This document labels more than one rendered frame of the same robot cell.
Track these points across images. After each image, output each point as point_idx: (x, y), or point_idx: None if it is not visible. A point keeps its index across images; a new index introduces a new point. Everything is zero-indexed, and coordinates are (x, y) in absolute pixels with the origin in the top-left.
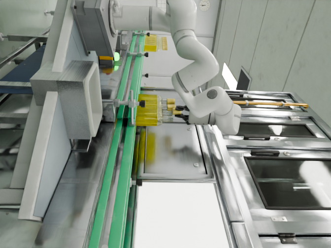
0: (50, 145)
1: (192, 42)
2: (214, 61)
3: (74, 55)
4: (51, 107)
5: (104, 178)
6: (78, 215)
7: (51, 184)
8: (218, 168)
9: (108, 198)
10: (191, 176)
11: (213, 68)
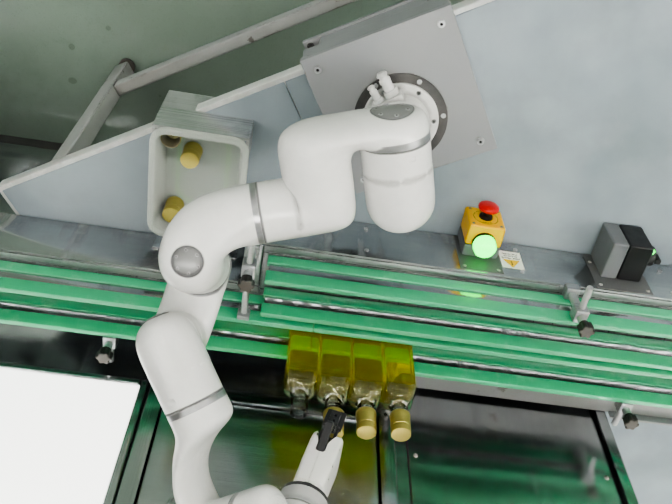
0: (91, 165)
1: (221, 191)
2: (165, 240)
3: (275, 122)
4: (135, 132)
5: (79, 271)
6: (4, 239)
7: (63, 206)
8: None
9: (34, 274)
10: (130, 479)
11: (158, 254)
